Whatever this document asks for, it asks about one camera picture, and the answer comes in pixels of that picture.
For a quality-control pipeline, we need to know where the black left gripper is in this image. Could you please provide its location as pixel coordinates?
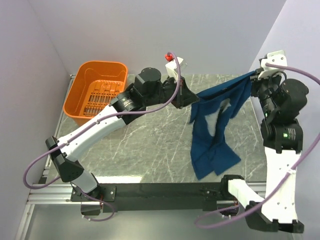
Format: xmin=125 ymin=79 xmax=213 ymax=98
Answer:
xmin=144 ymin=74 xmax=200 ymax=109

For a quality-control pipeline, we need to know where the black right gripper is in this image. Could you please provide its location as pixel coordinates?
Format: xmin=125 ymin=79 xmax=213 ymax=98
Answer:
xmin=251 ymin=67 xmax=284 ymax=117

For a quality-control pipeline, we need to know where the blue Mickey Mouse t-shirt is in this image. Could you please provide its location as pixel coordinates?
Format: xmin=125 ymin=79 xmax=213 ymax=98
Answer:
xmin=190 ymin=71 xmax=255 ymax=180

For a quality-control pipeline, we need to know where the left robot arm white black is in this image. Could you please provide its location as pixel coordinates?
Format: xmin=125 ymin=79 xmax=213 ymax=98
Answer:
xmin=45 ymin=67 xmax=200 ymax=201

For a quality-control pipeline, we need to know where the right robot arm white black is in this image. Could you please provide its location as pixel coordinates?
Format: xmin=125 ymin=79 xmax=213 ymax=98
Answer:
xmin=219 ymin=71 xmax=309 ymax=234

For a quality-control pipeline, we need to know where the orange plastic laundry basket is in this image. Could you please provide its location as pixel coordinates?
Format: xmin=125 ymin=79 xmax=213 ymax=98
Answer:
xmin=63 ymin=61 xmax=128 ymax=126

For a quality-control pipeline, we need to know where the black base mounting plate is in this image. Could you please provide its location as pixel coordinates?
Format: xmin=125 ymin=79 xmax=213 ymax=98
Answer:
xmin=70 ymin=182 xmax=251 ymax=217

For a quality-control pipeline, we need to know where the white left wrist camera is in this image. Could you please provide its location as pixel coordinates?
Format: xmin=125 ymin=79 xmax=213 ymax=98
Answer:
xmin=165 ymin=57 xmax=187 ymax=79

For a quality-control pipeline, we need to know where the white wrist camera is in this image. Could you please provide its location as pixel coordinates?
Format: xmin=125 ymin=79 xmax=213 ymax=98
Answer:
xmin=257 ymin=50 xmax=288 ymax=80
xmin=165 ymin=57 xmax=187 ymax=79

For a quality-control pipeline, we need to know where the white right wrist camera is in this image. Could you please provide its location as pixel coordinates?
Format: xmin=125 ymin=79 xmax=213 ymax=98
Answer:
xmin=257 ymin=50 xmax=288 ymax=80

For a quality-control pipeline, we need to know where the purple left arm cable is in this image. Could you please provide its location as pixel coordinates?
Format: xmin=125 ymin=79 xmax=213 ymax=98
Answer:
xmin=22 ymin=51 xmax=184 ymax=222

